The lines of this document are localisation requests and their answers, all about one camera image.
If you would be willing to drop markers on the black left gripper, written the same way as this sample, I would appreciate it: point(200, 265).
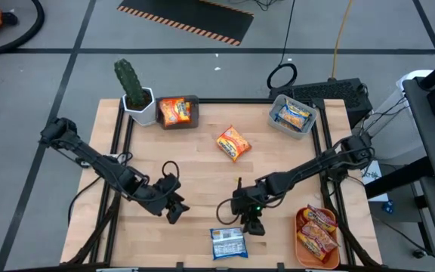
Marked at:
point(162, 196)

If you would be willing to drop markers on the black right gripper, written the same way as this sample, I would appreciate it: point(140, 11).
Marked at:
point(247, 200)

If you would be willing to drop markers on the blue soy sauce noodle pack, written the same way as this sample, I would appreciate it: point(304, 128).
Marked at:
point(229, 243)
point(292, 119)
point(297, 104)

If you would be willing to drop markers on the red beef noodle pack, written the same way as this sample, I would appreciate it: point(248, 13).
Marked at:
point(321, 218)
point(310, 249)
point(321, 236)

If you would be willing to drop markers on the orange chicken noodle pack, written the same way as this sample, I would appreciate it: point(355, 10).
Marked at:
point(175, 111)
point(233, 143)

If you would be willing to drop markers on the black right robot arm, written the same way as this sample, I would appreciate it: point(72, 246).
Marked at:
point(315, 164)

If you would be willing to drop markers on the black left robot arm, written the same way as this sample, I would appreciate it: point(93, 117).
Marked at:
point(96, 162)

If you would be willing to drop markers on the orange plastic tray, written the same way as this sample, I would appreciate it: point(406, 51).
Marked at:
point(332, 255)

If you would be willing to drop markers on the dark translucent grey bin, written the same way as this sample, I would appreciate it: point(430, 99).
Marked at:
point(195, 113)

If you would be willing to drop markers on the light grey bin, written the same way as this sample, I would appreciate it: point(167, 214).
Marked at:
point(271, 121)

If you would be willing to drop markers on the white paper sheet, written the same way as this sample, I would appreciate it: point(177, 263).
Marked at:
point(371, 179)

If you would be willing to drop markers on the small blue object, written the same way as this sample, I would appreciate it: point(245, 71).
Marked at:
point(388, 206)

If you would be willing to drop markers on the green cactus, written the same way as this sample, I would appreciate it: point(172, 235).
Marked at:
point(130, 81)

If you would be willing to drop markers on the small black floor puck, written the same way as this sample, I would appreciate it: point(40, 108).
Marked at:
point(418, 254)

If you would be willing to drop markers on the black orange-striped floor mat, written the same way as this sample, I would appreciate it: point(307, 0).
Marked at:
point(191, 17)

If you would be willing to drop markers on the white trash bin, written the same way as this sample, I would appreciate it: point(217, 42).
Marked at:
point(410, 75)

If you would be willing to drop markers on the orange vacuum cleaner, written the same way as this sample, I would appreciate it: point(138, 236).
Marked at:
point(41, 22)

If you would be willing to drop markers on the black aluminium table frame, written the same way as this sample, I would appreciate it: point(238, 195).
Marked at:
point(232, 101)

